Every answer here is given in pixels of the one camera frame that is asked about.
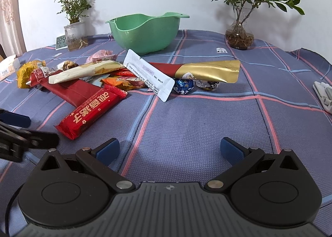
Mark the white sachet packet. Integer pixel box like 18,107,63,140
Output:
123,49,175,102

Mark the pink floral curtain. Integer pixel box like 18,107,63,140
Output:
0,0,26,56

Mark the white object at right edge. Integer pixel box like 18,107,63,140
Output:
312,81,332,114

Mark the red and gold foil pack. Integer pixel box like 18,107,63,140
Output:
151,60,240,84

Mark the beige gold snack pack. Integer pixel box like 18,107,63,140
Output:
48,60,124,84

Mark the white digital clock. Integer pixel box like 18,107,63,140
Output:
55,35,67,50

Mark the dark red long snack pack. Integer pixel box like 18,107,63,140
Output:
30,67,101,108

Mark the red bar snack wrapper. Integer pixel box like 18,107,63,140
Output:
55,85,128,140

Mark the brown nut cake snack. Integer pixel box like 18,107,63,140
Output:
62,61,78,71

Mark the yellow chip bag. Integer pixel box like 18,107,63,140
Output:
17,60,46,89

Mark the green plastic bowl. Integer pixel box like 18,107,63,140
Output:
106,12,190,54

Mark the silver foil chocolate ball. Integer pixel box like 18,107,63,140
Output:
195,80,220,91

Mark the thin plant in clear cup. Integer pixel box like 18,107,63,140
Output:
55,0,92,51

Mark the white tissue pack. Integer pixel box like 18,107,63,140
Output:
0,55,19,81

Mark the blue foil chocolate ball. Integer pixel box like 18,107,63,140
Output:
173,79,195,95

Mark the orange snack packet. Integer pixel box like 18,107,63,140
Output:
101,76,146,91

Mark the pink snack packet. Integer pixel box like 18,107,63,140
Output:
85,50,118,63

